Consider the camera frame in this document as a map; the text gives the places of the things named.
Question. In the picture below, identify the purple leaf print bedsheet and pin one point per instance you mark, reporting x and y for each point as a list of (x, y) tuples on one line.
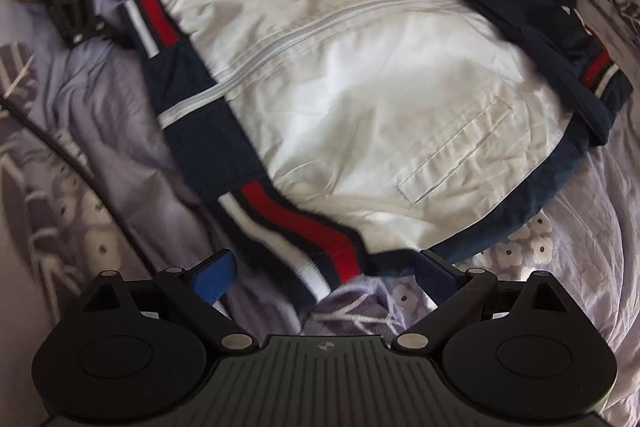
[(100, 117)]

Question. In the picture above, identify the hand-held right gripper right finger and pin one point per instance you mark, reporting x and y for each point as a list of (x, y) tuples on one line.
[(434, 279)]

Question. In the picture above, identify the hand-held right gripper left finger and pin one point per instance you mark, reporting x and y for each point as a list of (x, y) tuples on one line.
[(216, 277)]

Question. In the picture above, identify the white and navy zip jacket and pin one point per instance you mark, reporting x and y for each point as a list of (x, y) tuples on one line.
[(350, 82)]

